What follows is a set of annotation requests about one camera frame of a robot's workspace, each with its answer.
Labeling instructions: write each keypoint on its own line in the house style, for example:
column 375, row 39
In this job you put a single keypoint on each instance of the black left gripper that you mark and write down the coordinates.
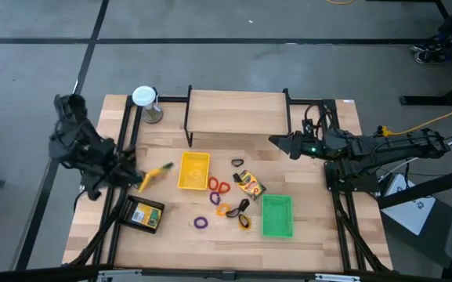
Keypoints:
column 124, row 170

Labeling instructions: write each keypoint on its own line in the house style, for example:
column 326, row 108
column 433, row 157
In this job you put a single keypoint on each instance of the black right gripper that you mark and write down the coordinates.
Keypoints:
column 312, row 145

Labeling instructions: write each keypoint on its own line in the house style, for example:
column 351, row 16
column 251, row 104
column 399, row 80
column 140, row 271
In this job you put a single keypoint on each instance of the black plastic basket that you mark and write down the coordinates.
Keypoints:
column 125, row 211

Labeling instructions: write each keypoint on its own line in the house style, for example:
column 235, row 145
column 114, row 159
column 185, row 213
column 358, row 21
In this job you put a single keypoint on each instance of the yellow plastic basket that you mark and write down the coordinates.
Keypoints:
column 194, row 172

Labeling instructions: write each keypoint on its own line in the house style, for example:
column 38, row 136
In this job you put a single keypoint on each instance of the green plastic basket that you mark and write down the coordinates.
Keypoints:
column 277, row 215

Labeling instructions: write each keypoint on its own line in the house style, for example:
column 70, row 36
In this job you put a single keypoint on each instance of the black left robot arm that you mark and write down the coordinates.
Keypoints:
column 77, row 145

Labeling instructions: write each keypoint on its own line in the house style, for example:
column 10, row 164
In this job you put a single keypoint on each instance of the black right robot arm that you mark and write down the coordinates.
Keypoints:
column 398, row 147

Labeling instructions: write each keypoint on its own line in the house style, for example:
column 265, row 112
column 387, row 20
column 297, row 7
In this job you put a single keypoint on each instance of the black desk stand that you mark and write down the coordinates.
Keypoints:
column 425, row 100

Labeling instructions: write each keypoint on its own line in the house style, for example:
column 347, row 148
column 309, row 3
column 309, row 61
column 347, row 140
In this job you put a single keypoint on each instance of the white lamp with metal base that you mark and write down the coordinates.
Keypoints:
column 144, row 96

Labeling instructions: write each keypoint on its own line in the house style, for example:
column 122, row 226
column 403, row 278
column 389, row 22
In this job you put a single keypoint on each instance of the black aluminium crossbeam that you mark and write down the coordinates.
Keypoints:
column 33, row 274

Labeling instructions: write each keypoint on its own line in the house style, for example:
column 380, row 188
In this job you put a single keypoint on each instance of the white box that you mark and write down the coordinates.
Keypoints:
column 409, row 217

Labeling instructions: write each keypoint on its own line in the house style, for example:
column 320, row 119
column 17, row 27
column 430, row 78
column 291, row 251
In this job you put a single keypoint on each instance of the black diagonal beam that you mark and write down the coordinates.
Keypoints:
column 425, row 188

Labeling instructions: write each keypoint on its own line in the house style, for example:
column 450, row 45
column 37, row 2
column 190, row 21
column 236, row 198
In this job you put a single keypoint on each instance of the person's shoe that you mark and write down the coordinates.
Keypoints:
column 425, row 48
column 431, row 58

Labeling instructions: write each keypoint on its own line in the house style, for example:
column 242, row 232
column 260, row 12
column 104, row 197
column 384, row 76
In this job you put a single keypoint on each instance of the wooden shelf riser black frame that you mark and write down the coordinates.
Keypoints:
column 237, row 111

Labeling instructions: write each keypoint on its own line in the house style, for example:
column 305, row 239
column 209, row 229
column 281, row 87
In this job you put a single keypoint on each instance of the black aluminium table frame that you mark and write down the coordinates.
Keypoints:
column 128, row 117

